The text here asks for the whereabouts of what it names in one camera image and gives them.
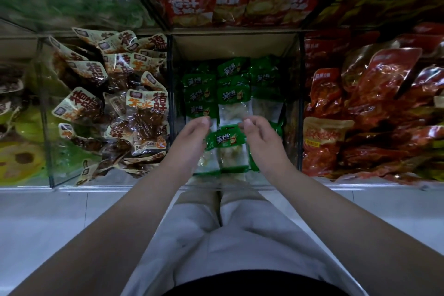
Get person's left hand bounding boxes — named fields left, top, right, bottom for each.
left=163, top=116, right=212, bottom=179

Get person's right hand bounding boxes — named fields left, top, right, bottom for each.
left=240, top=115, right=296, bottom=182

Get pile of green bamboo packets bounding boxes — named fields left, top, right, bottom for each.
left=182, top=55, right=285, bottom=175

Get pile of brown snack packets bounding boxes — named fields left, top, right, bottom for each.
left=45, top=26, right=171, bottom=185

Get pile of glossy red snacks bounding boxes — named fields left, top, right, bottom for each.
left=303, top=22, right=444, bottom=184

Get pile of jelly cups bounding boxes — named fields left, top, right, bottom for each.
left=0, top=49, right=70, bottom=185

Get person's left forearm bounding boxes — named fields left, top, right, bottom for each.
left=10, top=160, right=209, bottom=296

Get person's right forearm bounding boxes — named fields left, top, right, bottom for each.
left=267, top=160, right=444, bottom=296

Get light grey shorts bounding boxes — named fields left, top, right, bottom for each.
left=121, top=181, right=369, bottom=296

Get black shirt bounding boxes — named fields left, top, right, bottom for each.
left=163, top=269, right=348, bottom=296

